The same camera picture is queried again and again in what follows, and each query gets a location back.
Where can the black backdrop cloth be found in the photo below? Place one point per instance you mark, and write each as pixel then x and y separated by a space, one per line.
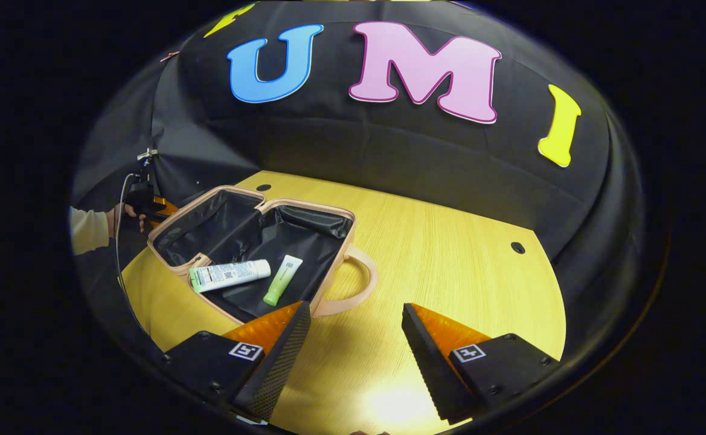
pixel 389 157

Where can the light green tube white cap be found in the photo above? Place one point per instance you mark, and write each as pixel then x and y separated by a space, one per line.
pixel 283 278

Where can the copper metal clip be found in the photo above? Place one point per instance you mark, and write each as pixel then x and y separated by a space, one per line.
pixel 170 56

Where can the pink suitcase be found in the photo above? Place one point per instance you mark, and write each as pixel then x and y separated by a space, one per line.
pixel 304 235

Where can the white tube with green end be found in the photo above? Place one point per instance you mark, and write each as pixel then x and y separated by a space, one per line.
pixel 232 275

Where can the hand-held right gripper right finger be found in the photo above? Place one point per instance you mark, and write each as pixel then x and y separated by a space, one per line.
pixel 428 362

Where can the silver metal clip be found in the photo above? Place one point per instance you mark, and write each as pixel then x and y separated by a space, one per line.
pixel 147 156

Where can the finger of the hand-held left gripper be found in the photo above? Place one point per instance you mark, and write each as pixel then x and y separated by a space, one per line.
pixel 168 208

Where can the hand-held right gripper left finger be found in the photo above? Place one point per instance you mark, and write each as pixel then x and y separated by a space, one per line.
pixel 283 362

